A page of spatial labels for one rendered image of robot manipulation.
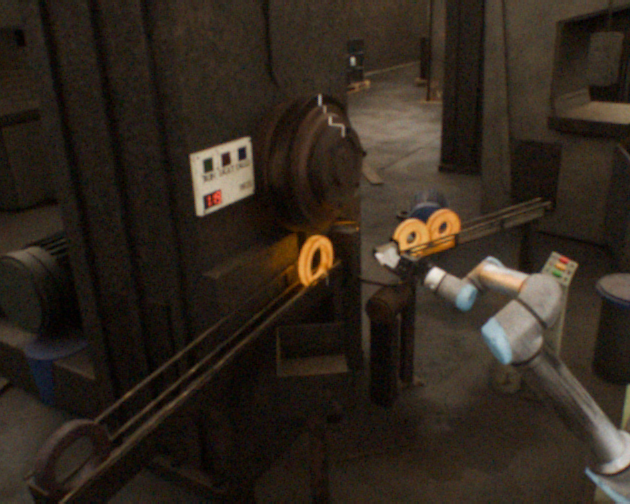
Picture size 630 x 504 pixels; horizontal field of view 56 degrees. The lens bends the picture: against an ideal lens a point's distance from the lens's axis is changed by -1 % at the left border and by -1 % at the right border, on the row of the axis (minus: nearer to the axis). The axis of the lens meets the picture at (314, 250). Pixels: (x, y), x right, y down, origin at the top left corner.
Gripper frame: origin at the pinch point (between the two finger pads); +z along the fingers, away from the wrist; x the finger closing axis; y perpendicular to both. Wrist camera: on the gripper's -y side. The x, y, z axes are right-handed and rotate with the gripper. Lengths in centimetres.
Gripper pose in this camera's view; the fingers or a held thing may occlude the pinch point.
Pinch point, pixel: (378, 257)
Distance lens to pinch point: 219.9
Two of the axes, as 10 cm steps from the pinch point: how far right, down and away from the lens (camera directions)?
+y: 2.2, -8.3, -5.1
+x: -5.3, 3.3, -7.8
